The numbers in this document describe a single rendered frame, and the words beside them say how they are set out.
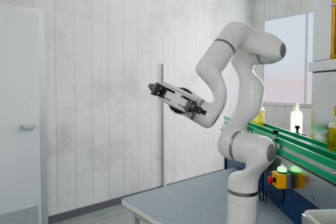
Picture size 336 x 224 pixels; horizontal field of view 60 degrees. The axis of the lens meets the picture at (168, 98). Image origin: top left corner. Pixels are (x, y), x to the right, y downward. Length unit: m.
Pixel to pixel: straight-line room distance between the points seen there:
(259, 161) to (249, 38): 0.45
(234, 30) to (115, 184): 2.88
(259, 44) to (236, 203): 0.61
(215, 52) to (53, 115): 2.43
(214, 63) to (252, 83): 0.26
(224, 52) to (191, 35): 3.27
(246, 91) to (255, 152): 0.24
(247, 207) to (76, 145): 2.42
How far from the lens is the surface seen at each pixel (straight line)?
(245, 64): 1.24
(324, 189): 1.35
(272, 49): 1.17
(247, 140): 1.15
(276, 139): 1.71
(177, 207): 1.72
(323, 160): 1.36
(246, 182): 1.19
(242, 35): 1.10
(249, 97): 1.18
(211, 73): 0.96
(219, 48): 1.02
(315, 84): 1.95
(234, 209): 1.24
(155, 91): 0.70
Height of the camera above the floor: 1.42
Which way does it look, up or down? 2 degrees down
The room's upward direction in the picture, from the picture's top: straight up
